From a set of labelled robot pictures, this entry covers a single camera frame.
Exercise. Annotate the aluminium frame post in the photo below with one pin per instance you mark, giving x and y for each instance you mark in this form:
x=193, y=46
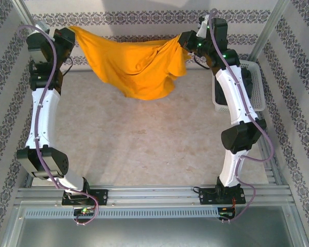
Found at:
x=267, y=28
x=25, y=11

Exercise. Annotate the aluminium mounting rail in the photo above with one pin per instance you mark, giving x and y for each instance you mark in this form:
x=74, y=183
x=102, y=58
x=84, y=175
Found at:
x=154, y=194

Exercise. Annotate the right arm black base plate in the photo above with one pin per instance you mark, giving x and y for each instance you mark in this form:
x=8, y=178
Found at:
x=208, y=196

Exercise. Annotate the white perforated plastic basket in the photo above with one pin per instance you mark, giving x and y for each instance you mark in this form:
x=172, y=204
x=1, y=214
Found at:
x=258, y=85

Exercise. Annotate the grey metal sheet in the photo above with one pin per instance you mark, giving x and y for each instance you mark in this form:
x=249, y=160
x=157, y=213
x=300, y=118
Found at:
x=154, y=231

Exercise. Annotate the yellow orange t-shirt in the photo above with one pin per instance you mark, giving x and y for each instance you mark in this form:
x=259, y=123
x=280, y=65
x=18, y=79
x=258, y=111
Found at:
x=134, y=64

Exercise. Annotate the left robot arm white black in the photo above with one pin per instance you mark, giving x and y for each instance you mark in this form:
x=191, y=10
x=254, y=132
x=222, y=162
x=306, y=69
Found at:
x=45, y=115

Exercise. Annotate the aluminium side rail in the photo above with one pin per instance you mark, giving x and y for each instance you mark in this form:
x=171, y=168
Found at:
x=271, y=164

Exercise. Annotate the dark t-shirt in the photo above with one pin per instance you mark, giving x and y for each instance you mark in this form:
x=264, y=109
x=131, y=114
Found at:
x=248, y=82

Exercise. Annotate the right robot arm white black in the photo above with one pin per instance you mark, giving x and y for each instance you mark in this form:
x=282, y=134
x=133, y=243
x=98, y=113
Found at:
x=234, y=97

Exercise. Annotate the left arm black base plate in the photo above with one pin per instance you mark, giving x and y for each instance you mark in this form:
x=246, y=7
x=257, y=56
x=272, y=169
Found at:
x=98, y=196

